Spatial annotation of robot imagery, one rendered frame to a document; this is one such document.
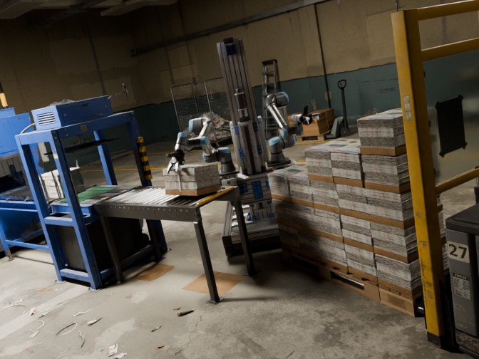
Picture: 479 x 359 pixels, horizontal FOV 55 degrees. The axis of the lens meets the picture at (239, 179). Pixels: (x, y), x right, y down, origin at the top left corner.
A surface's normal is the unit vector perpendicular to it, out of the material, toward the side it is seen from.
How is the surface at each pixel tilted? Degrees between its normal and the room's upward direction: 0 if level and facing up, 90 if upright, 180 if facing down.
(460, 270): 90
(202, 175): 90
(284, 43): 90
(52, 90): 90
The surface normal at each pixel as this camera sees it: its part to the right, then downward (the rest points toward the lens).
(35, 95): 0.77, -0.01
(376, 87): -0.60, 0.29
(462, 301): -0.85, 0.27
